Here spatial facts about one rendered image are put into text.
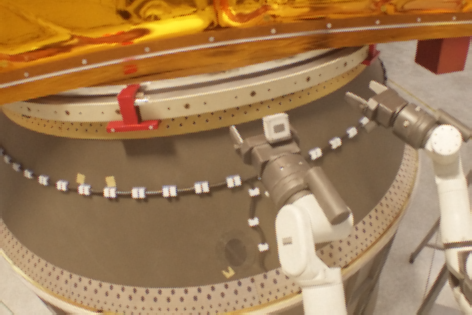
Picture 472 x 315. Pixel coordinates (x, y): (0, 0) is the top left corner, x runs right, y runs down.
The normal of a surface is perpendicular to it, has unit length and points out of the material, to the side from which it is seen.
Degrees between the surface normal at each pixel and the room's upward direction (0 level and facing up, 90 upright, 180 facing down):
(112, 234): 62
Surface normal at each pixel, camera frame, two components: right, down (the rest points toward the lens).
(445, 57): 0.22, 0.50
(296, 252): -0.86, -0.11
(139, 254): -0.05, 0.07
